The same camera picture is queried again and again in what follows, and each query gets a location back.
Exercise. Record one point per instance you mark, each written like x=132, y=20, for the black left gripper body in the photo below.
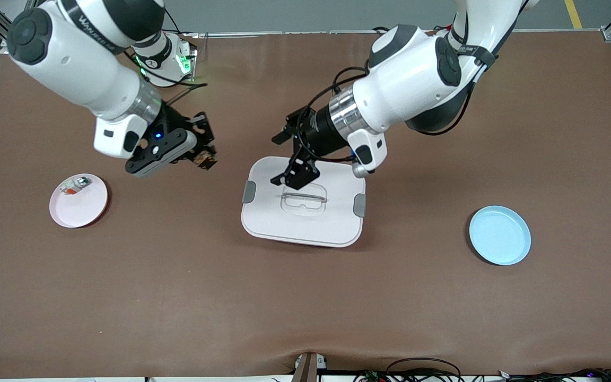
x=320, y=131

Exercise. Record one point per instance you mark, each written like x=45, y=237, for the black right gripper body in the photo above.
x=171, y=123

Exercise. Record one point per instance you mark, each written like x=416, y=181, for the orange and black switch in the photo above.
x=207, y=161

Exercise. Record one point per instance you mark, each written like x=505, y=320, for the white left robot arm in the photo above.
x=417, y=85

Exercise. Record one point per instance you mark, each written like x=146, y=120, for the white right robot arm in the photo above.
x=72, y=58

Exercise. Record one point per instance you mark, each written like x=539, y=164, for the white lidded plastic box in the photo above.
x=305, y=228

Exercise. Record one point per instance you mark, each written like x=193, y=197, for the pink round plate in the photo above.
x=80, y=209

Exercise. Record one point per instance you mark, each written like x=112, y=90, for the brown table mat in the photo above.
x=305, y=297

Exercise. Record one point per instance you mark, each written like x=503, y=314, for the light blue round plate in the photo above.
x=499, y=236

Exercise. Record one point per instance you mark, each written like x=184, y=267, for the green push button switch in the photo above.
x=75, y=185

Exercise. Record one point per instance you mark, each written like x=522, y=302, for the grey metal bracket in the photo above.
x=308, y=367

